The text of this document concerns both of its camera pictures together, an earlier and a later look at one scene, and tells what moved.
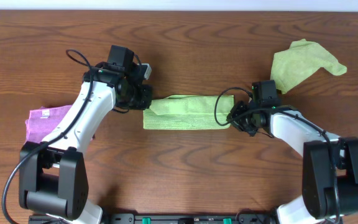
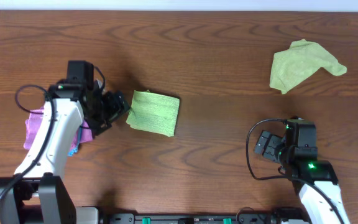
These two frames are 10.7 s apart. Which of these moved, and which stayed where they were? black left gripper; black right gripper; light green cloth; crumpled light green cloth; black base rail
Moved: black right gripper; black left gripper; light green cloth
Stayed: crumpled light green cloth; black base rail
